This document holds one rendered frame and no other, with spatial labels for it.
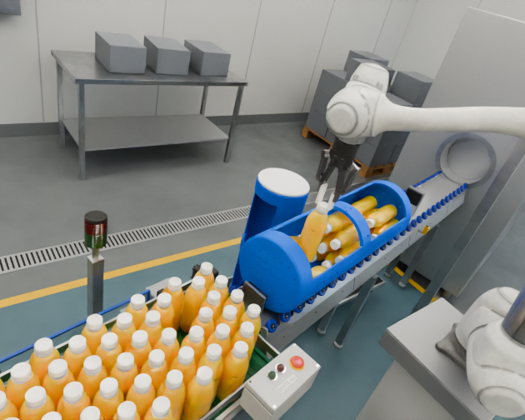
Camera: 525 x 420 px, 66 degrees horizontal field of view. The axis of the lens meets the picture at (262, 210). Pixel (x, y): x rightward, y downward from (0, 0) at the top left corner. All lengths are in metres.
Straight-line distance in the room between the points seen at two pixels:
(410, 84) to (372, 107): 4.21
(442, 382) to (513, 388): 0.26
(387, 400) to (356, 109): 1.09
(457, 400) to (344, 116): 0.89
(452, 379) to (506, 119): 0.77
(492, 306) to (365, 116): 0.71
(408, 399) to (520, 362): 0.50
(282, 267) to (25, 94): 3.47
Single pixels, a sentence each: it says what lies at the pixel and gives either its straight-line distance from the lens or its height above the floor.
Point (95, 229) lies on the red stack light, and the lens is 1.26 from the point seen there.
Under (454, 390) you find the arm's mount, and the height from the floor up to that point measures 1.07.
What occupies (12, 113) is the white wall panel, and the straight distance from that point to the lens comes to 4.44.
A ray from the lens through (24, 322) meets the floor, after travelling 2.68.
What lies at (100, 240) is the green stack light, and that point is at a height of 1.19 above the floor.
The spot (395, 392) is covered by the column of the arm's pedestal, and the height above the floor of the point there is 0.84.
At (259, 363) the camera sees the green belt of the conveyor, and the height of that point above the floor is 0.90.
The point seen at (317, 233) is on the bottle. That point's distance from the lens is 1.31.
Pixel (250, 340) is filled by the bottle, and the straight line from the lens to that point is 1.21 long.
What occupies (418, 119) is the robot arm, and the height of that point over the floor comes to 1.77.
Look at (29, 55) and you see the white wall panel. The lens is 4.29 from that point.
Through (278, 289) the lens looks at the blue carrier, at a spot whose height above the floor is 1.07.
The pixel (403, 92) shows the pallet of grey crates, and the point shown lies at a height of 1.00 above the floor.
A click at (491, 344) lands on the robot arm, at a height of 1.32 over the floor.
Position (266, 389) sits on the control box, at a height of 1.10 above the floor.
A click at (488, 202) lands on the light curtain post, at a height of 1.16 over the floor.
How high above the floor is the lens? 2.00
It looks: 32 degrees down
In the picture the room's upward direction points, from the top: 15 degrees clockwise
